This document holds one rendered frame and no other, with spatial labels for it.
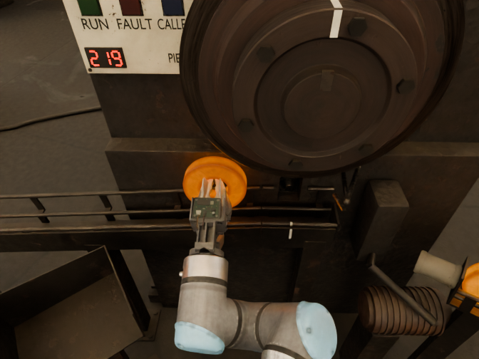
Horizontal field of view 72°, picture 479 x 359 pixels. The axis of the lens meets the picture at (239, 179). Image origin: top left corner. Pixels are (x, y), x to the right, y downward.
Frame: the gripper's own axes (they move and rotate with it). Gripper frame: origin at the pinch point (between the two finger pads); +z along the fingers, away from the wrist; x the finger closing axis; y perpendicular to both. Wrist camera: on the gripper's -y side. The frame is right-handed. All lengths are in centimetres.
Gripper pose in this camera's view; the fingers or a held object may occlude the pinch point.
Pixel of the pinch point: (214, 179)
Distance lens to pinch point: 79.1
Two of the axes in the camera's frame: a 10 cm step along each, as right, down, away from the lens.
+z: 0.4, -8.6, 5.0
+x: -10.0, -0.2, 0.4
